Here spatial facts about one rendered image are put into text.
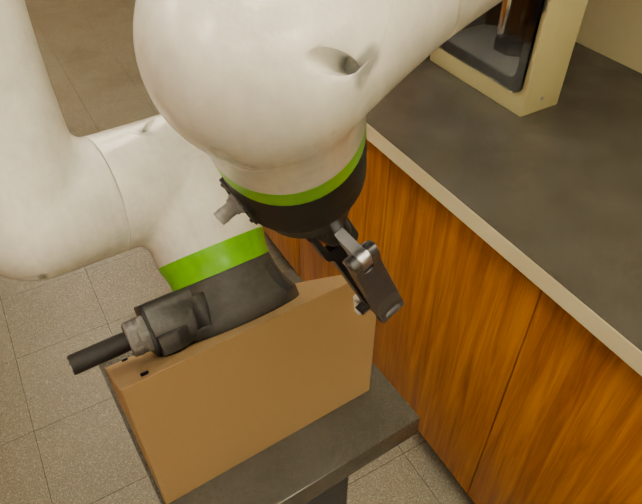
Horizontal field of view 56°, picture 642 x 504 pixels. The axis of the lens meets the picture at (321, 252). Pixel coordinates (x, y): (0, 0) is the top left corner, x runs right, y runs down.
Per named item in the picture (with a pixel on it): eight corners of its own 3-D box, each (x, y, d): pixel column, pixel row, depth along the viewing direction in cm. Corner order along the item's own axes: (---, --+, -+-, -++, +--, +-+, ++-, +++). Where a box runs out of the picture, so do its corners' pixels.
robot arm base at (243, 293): (82, 399, 57) (56, 341, 56) (83, 383, 70) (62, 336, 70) (317, 290, 66) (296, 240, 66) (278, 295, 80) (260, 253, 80)
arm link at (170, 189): (135, 306, 71) (70, 157, 70) (246, 259, 79) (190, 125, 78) (165, 295, 60) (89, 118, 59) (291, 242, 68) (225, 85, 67)
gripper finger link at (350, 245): (320, 191, 46) (354, 212, 42) (351, 238, 49) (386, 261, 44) (296, 212, 46) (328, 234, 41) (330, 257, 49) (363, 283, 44)
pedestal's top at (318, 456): (192, 574, 66) (186, 561, 64) (101, 372, 86) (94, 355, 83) (417, 433, 79) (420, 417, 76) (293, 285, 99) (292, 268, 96)
